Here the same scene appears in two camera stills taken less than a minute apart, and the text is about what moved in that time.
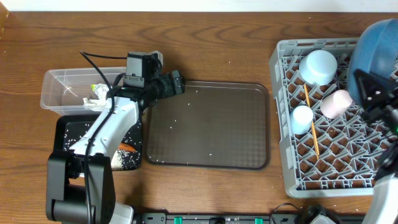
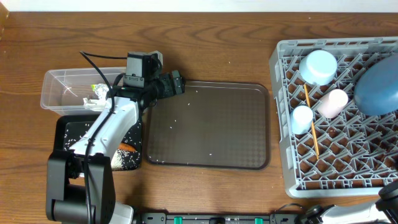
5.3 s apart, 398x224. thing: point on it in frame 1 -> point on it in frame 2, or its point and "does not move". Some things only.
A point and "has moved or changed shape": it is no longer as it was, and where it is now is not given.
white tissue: (96, 104) does not move
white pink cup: (334, 104) has moved or changed shape
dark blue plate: (375, 50) has moved or changed shape
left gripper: (170, 90) does not move
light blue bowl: (318, 68) does not move
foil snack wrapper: (101, 89) does not move
